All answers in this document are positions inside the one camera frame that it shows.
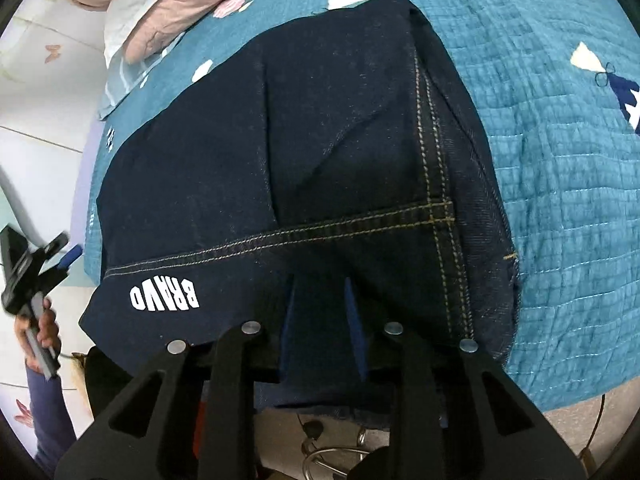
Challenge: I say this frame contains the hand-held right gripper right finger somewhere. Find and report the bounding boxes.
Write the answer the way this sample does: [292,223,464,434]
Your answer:
[343,277,587,480]

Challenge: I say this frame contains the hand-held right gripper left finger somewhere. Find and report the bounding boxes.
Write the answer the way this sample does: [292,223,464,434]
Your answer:
[55,274,302,480]

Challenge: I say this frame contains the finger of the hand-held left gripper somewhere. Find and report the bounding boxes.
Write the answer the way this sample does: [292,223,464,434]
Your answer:
[56,244,84,270]
[42,232,70,262]

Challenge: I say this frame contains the dark blue denim pants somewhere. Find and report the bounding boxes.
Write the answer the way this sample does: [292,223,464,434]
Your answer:
[79,0,524,431]

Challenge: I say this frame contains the person's left forearm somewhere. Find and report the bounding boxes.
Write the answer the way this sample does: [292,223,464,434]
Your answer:
[25,363,79,476]

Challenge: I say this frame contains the person's left hand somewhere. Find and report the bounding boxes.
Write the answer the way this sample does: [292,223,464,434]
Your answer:
[14,297,62,374]

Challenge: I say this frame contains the metal chair base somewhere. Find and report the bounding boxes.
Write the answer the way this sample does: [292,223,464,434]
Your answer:
[299,441,387,480]

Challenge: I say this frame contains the light blue striped cloth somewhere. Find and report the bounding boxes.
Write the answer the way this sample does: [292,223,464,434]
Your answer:
[97,35,187,122]

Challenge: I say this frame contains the grey white pillow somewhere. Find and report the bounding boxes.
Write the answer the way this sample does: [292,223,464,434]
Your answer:
[102,0,202,69]

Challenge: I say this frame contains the teal quilted blanket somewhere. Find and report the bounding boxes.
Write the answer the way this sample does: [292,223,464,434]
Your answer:
[87,0,640,411]

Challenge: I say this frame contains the pink padded comforter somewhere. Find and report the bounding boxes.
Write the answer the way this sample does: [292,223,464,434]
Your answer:
[67,0,262,64]

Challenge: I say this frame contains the thin dark cable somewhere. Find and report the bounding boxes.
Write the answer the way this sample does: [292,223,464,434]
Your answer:
[584,393,609,462]

